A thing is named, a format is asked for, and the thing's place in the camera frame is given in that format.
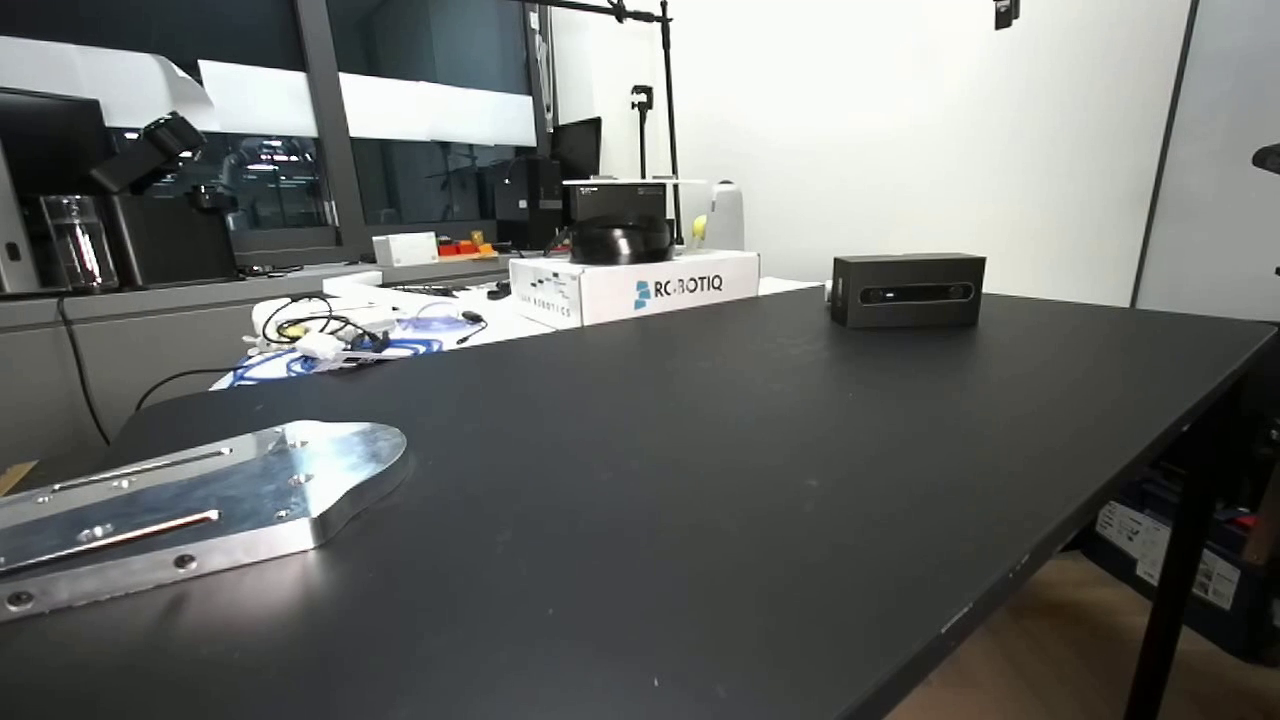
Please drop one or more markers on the white Robotiq box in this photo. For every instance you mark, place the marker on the white Robotiq box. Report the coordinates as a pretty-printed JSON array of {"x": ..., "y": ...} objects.
[{"x": 573, "y": 295}]

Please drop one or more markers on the black device on box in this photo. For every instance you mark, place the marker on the black device on box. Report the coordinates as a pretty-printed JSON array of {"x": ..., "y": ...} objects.
[{"x": 617, "y": 220}]

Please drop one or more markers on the black ZED box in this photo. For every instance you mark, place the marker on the black ZED box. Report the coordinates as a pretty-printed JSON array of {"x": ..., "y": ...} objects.
[{"x": 906, "y": 289}]

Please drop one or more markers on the silver metal mounting plate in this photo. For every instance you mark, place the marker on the silver metal mounting plate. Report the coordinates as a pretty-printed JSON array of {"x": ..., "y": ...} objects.
[{"x": 189, "y": 515}]

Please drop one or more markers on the black camera tripod stand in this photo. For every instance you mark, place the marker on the black camera tripod stand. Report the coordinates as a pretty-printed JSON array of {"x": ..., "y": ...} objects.
[{"x": 641, "y": 102}]

